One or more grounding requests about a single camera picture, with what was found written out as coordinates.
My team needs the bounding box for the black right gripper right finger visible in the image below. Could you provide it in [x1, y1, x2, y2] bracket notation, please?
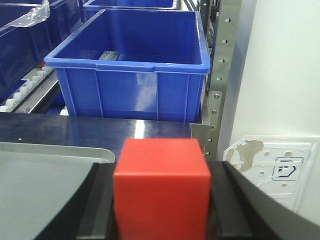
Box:
[207, 161, 320, 240]

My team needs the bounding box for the blue bin front left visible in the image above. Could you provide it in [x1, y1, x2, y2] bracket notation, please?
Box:
[0, 3, 53, 100]

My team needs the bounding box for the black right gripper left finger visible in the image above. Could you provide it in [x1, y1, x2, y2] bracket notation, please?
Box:
[35, 163, 118, 240]

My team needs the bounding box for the grey metal tray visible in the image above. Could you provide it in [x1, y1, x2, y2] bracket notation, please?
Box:
[0, 142, 115, 240]

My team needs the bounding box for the clear plastic bag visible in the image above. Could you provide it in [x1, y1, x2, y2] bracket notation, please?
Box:
[5, 0, 51, 28]

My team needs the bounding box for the white floor plate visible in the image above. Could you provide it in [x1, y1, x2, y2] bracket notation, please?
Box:
[223, 135, 320, 212]

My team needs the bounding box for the blue bin front right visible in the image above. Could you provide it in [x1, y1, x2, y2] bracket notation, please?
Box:
[44, 8, 211, 123]

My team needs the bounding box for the red cube block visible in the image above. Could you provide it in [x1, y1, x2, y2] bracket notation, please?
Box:
[113, 138, 211, 240]

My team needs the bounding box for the blue bin rear left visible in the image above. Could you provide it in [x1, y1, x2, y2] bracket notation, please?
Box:
[0, 0, 83, 48]

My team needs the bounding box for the perforated metal shelf upright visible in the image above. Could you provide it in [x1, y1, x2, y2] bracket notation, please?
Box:
[202, 0, 257, 161]

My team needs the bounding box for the white roller conveyor track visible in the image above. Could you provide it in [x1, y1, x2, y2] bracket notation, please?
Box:
[0, 66, 58, 113]

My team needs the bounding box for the blue bin rear right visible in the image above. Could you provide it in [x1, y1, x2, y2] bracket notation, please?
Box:
[82, 0, 181, 19]

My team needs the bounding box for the blue bin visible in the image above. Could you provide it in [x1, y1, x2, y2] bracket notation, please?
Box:
[0, 0, 83, 48]
[82, 0, 181, 19]
[44, 8, 211, 123]
[0, 3, 53, 100]

